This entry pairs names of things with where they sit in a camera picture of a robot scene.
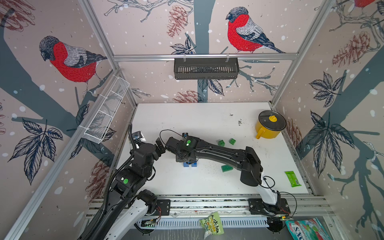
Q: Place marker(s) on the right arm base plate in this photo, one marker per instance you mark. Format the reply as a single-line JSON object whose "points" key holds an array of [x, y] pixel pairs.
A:
{"points": [[258, 207]]}

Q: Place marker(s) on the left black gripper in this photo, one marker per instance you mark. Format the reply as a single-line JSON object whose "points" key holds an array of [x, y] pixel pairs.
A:
{"points": [[158, 152]]}

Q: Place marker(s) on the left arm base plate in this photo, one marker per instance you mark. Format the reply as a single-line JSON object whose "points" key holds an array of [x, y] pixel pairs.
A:
{"points": [[162, 208]]}

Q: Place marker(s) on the green small lego brick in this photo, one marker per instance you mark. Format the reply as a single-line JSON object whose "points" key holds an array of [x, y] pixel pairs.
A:
{"points": [[221, 143], [232, 141]]}

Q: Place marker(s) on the green long lego brick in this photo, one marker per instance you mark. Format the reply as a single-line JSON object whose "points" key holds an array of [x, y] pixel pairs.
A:
{"points": [[226, 168]]}

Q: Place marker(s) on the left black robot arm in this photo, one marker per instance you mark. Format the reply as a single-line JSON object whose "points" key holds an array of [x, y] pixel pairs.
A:
{"points": [[125, 202]]}

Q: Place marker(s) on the colourful tissue packet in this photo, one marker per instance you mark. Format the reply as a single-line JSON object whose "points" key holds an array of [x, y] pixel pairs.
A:
{"points": [[310, 229]]}

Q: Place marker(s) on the white wire mesh shelf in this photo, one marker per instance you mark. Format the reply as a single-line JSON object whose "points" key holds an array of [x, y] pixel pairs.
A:
{"points": [[97, 130]]}

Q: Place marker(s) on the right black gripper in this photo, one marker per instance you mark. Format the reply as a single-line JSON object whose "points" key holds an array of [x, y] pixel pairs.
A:
{"points": [[178, 160]]}

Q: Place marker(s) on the green snack packet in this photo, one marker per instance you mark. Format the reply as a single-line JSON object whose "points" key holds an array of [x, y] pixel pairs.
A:
{"points": [[212, 225]]}

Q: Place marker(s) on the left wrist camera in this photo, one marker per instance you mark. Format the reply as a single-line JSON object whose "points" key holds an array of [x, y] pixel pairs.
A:
{"points": [[138, 137]]}

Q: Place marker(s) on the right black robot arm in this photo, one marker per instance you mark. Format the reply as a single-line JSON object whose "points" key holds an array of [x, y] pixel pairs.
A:
{"points": [[247, 162]]}

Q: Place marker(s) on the green candy wrapper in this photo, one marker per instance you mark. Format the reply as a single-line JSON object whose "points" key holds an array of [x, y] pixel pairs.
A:
{"points": [[292, 179]]}

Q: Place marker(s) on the yellow pot with lid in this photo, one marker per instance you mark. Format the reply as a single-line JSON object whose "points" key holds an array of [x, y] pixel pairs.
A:
{"points": [[269, 124]]}

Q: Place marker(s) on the black hanging wire basket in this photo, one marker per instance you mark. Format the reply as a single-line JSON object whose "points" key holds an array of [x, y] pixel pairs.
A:
{"points": [[206, 69]]}

